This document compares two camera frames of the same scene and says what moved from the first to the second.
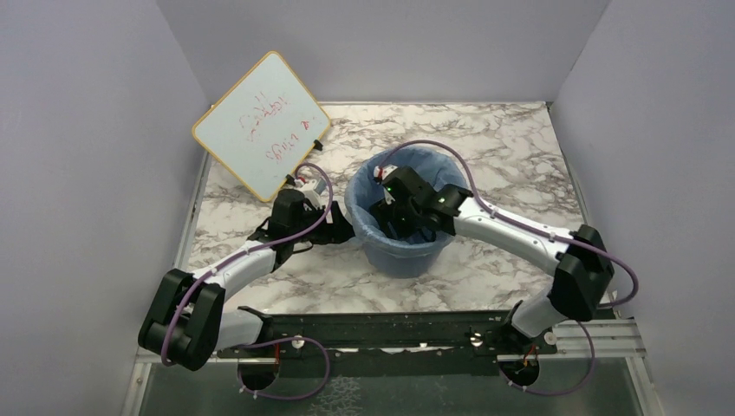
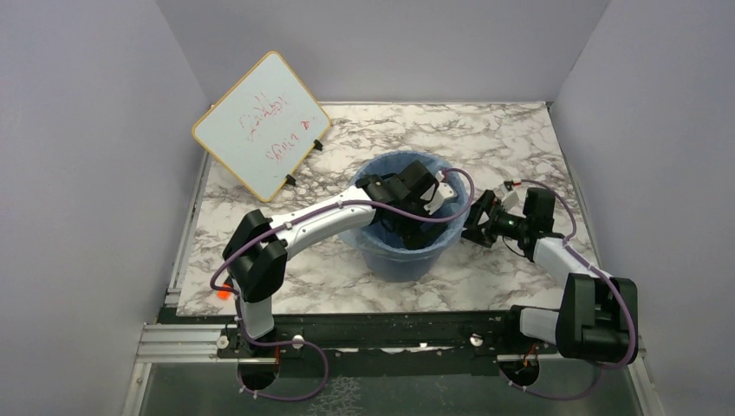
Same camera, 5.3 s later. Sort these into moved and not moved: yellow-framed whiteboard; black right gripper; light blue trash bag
Moved: black right gripper
Not moved: yellow-framed whiteboard; light blue trash bag
